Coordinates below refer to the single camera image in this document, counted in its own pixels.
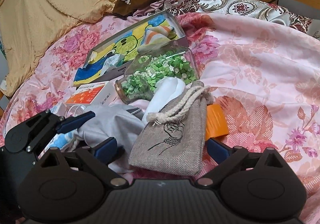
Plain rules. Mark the grey cloth garment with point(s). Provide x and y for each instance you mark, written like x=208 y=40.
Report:
x=120 y=121

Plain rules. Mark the orange white medicine box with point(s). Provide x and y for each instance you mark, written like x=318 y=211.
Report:
x=93 y=94

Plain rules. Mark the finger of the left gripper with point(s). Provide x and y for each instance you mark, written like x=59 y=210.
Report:
x=72 y=123

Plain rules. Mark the grey burlap drawstring pouch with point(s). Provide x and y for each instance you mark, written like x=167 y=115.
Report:
x=172 y=142

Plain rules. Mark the glass jar of green stars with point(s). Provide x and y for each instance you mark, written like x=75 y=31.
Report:
x=147 y=69

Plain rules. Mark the yellow dotted blanket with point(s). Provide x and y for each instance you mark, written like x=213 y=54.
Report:
x=30 y=27

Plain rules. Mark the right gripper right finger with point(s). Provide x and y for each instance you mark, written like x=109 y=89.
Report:
x=228 y=160

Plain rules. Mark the pink floral bed sheet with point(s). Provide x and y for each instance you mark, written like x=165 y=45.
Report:
x=264 y=75

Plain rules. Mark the striped pastel cloth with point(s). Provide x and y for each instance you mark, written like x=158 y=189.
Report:
x=157 y=35

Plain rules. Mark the blue white face mask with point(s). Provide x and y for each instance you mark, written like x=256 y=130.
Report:
x=62 y=141

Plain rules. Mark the white cloth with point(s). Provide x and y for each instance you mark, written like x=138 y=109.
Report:
x=166 y=90

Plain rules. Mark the orange strap band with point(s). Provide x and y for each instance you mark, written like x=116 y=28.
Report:
x=216 y=124

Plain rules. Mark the cartoon frog box tray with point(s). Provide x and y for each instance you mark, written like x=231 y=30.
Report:
x=110 y=58

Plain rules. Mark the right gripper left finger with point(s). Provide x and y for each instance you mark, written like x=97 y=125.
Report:
x=96 y=160

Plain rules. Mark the cream maroon ornate quilt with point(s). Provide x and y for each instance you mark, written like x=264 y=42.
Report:
x=250 y=8

